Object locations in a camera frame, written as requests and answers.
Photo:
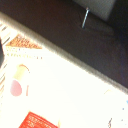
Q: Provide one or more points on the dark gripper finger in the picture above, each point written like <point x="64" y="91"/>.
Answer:
<point x="1" y="50"/>

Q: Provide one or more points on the white box with pink spot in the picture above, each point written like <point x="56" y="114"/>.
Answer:
<point x="50" y="20"/>

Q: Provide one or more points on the colourful patterned cardboard box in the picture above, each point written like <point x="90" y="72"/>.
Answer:
<point x="23" y="43"/>

